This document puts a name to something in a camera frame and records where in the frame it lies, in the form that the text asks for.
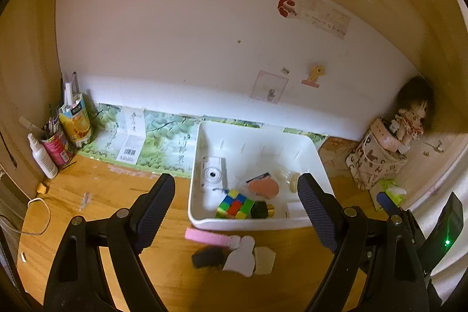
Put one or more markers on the dark green small object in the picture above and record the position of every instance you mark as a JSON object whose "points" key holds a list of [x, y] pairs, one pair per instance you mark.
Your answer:
{"points": [[260, 210]]}

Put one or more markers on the white plastic bin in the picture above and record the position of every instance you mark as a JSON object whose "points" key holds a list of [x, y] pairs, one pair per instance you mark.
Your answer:
{"points": [[256, 158]]}

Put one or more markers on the white spray bottle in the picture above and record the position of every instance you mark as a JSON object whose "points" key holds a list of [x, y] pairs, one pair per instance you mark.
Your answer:
{"points": [[44, 158]]}

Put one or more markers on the green printed poster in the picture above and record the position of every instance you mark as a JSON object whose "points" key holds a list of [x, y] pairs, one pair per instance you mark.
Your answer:
{"points": [[161, 140]]}

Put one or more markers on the pink tube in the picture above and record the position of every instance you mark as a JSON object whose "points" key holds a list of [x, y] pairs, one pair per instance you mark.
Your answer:
{"points": [[206, 237]]}

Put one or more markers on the metal cabinet hooks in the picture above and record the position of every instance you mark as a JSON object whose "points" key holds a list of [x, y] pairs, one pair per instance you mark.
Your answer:
{"points": [[437, 145]]}

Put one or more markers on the red wall sticker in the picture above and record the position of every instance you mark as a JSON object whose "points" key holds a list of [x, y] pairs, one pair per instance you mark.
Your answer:
{"points": [[287, 6]]}

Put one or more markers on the white compact camera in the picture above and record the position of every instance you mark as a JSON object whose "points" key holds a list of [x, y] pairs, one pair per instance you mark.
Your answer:
{"points": [[213, 173]]}

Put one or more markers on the small drawing paper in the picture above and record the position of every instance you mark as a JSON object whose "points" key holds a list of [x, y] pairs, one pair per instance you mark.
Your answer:
{"points": [[268, 85]]}

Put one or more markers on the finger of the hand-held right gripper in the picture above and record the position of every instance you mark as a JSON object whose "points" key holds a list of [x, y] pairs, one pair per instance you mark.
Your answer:
{"points": [[389, 201]]}

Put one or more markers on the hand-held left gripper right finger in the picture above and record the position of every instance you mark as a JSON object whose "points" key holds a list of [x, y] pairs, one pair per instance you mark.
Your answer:
{"points": [[316, 213]]}

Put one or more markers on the multicoloured puzzle cube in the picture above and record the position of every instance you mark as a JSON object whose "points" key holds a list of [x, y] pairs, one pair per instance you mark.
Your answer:
{"points": [[234, 206]]}

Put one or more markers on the small cream bottle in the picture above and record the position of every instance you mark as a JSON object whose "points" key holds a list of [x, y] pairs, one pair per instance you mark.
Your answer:
{"points": [[290, 181]]}

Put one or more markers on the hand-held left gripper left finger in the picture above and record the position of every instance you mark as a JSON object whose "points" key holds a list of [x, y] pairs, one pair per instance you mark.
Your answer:
{"points": [[155, 213]]}

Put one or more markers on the black small case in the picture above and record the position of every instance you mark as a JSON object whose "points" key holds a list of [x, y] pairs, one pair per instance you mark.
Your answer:
{"points": [[208, 257]]}

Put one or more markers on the pale paper wall note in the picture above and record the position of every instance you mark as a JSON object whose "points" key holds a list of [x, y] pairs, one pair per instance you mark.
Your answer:
{"points": [[325, 17]]}

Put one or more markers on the small clear plastic piece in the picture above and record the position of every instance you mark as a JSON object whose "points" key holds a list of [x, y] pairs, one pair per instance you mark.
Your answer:
{"points": [[85, 201]]}

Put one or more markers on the white curtain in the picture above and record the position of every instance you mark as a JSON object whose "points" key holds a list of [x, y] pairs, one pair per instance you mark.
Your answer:
{"points": [[457, 151]]}

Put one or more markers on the small yellow object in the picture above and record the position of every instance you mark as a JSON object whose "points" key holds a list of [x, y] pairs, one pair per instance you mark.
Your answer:
{"points": [[42, 187]]}

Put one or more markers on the beige square sponge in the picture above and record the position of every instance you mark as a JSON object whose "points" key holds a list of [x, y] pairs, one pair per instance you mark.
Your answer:
{"points": [[264, 261]]}

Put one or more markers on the printed fabric bag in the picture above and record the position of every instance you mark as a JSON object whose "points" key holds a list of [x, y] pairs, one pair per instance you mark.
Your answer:
{"points": [[373, 165]]}

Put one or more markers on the pink can pen holder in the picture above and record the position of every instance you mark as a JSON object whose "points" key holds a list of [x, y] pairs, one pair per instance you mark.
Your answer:
{"points": [[56, 149]]}

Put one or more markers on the green tissue pack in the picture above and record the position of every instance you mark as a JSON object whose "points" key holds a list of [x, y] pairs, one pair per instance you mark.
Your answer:
{"points": [[391, 189]]}

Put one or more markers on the yellow wall sticker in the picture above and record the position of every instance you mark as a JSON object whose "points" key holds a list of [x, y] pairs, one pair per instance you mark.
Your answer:
{"points": [[314, 75]]}

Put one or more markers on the brown-haired doll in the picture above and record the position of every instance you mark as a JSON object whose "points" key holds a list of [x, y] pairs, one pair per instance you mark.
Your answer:
{"points": [[411, 111]]}

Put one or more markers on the white pen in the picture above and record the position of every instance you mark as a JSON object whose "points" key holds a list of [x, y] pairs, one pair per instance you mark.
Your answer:
{"points": [[68, 94]]}

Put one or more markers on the white plastic bottle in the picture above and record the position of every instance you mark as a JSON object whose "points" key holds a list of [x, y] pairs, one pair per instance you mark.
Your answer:
{"points": [[239, 259]]}

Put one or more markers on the yellow juice carton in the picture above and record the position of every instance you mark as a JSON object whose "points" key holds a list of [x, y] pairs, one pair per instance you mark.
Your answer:
{"points": [[76, 122]]}

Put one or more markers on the pink box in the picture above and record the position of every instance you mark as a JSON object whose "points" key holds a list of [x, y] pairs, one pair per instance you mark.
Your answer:
{"points": [[384, 136]]}

